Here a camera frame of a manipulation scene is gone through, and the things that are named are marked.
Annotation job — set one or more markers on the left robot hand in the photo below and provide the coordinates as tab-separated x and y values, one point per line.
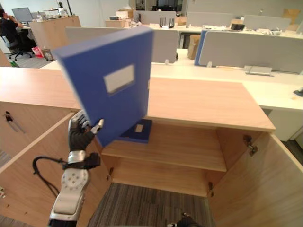
79	139

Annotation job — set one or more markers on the blue file box folder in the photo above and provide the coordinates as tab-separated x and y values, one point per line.
106	82

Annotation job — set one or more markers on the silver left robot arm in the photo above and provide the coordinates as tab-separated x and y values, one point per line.
69	186

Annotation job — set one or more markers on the metal cabinet hinge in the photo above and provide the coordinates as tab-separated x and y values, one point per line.
210	189
251	145
109	173

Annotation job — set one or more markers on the blue flat folder with label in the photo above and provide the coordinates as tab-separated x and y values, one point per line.
138	133

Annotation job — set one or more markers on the wooden cabinet shelf board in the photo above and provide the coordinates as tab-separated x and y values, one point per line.
170	146

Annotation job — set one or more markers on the black office chair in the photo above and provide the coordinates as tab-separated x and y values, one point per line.
17	48

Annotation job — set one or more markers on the tall wooden cabinet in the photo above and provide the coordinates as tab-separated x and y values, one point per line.
55	32

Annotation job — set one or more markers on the wooden office cabinet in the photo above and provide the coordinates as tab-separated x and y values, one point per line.
189	111

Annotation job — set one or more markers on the blue folder behind partition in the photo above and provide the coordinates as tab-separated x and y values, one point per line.
198	47

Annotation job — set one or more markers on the wooden cabinet door with hinges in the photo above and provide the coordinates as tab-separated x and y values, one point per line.
258	179

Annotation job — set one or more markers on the white office desk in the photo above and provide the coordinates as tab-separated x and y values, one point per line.
272	92

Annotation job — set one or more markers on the red and white bag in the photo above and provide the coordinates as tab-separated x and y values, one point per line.
38	52

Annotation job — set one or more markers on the person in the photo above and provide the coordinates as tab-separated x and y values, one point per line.
9	28

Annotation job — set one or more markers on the computer monitor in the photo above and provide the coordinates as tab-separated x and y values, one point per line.
21	14

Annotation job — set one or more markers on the black wifi router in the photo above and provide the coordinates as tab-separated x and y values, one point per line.
167	23

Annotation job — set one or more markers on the brown cardboard box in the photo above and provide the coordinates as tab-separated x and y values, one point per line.
193	46

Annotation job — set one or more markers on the black box on desk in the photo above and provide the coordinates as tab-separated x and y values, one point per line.
237	26

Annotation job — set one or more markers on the small dark desk object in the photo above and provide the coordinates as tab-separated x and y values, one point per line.
299	91

